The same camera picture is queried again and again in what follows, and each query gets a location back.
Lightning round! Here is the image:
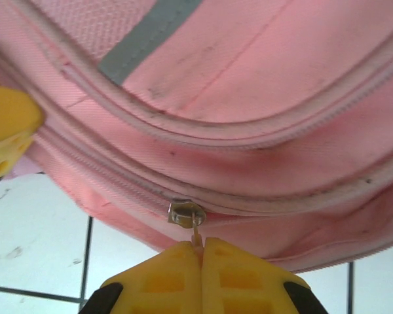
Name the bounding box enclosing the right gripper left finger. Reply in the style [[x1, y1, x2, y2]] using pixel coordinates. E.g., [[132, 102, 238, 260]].
[[81, 240, 203, 314]]

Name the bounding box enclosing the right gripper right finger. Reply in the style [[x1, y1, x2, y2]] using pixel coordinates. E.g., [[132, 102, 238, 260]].
[[202, 237, 328, 314]]

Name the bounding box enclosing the metal zipper slider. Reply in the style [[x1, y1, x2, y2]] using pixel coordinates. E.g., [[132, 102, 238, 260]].
[[168, 197, 208, 256]]

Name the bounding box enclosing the pink school backpack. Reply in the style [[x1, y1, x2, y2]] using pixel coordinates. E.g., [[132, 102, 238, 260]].
[[0, 0, 393, 275]]

